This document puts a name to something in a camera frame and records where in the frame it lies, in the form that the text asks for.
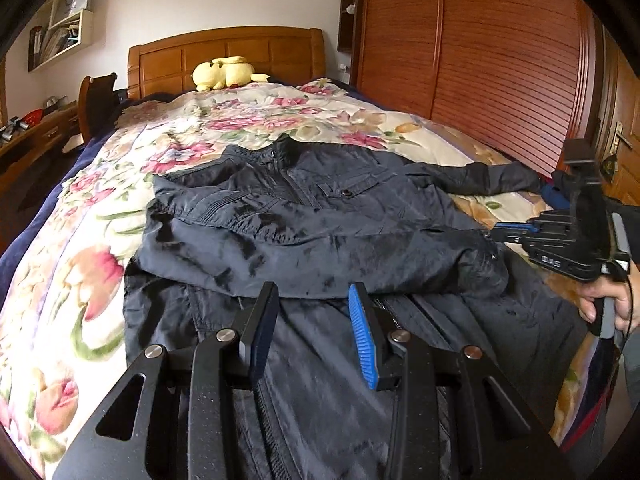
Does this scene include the metal door handle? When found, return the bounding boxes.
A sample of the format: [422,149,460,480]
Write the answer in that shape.
[611,121,635,152]

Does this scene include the wooden desk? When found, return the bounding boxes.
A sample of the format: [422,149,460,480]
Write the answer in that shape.
[0,102,82,206]

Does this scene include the wooden bed headboard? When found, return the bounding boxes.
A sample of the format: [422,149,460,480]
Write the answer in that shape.
[126,26,328,100]

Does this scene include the yellow plush toy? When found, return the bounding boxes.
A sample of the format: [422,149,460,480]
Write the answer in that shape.
[192,56,272,93]

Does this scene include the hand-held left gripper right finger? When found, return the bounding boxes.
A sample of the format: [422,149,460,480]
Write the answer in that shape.
[348,282,576,480]

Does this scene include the dark navy jacket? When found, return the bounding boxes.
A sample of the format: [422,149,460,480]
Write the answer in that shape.
[122,135,598,480]

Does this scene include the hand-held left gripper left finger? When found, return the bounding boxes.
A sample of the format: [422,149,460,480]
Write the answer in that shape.
[52,281,280,480]

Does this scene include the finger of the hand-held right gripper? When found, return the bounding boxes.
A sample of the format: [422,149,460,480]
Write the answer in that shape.
[492,222,539,244]

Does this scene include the wooden chair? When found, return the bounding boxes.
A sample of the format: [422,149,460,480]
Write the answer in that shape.
[78,72,129,144]

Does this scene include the person's right hand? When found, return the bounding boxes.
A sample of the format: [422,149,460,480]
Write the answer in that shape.
[580,261,640,333]

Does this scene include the wooden door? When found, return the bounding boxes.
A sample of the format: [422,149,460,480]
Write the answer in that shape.
[597,25,640,207]

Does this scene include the white wall shelf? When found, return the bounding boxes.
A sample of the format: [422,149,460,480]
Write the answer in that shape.
[27,0,96,72]

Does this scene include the floral blanket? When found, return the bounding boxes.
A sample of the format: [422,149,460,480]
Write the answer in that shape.
[0,77,618,476]

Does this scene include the person's dark clothing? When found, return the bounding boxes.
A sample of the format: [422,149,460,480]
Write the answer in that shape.
[547,327,640,480]

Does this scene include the blue cloth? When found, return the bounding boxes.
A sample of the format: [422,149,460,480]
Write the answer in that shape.
[542,184,572,209]

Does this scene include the wooden slatted wardrobe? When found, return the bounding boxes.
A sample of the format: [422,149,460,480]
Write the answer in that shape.
[337,0,608,181]

